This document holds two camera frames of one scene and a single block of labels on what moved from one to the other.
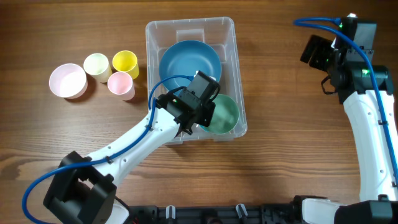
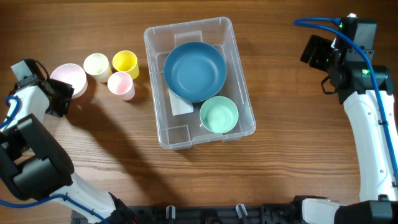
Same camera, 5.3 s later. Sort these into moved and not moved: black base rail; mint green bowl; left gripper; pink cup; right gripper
Moved: left gripper
Not moved: right gripper; mint green bowl; pink cup; black base rail
